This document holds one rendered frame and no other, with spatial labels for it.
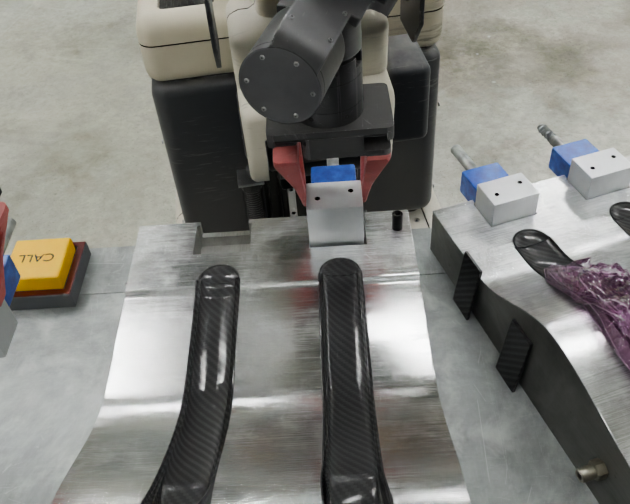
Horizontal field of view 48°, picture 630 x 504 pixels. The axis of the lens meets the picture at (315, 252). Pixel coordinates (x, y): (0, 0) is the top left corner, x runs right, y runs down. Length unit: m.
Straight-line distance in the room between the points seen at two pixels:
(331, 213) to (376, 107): 0.10
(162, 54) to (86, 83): 1.57
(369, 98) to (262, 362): 0.23
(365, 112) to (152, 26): 0.74
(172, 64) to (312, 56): 0.86
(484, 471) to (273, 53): 0.37
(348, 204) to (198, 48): 0.72
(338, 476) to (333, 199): 0.26
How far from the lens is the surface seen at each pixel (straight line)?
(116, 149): 2.45
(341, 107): 0.56
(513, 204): 0.73
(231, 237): 0.70
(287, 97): 0.48
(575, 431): 0.61
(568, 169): 0.81
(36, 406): 0.72
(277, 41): 0.46
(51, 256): 0.80
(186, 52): 1.30
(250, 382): 0.57
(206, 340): 0.61
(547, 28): 3.00
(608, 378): 0.58
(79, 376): 0.72
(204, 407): 0.57
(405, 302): 0.61
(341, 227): 0.64
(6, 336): 0.62
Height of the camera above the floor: 1.34
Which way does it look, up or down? 44 degrees down
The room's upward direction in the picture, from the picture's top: 5 degrees counter-clockwise
